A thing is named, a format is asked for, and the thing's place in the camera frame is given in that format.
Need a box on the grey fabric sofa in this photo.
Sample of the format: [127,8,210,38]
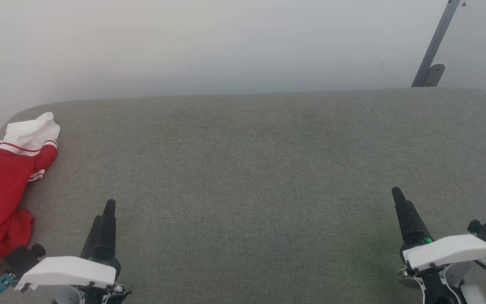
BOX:
[0,87,486,304]

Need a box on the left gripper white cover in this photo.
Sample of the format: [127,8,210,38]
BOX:
[15,199,132,304]

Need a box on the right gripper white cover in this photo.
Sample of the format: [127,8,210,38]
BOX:
[391,187,486,304]

